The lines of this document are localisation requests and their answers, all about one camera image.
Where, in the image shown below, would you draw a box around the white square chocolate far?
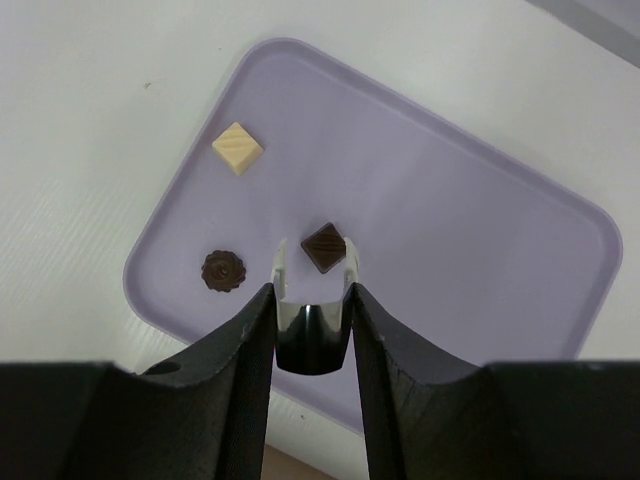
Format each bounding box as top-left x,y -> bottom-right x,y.
212,122 -> 264,176

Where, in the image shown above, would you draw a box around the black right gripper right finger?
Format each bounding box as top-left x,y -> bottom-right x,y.
351,284 -> 510,479

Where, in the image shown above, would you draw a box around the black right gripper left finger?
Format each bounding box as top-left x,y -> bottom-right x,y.
64,283 -> 276,479

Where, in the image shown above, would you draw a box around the gold square chocolate tin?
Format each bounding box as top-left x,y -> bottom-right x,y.
261,445 -> 369,480

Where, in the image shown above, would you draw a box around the dark square chocolate centre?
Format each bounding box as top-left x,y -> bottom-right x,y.
300,222 -> 346,274

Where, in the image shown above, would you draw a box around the dark round fluted chocolate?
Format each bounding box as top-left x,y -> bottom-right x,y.
201,250 -> 246,293

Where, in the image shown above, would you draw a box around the lilac plastic tray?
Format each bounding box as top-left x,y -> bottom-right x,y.
121,37 -> 624,437

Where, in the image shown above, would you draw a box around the white steel tongs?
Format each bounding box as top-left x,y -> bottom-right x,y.
271,238 -> 359,376

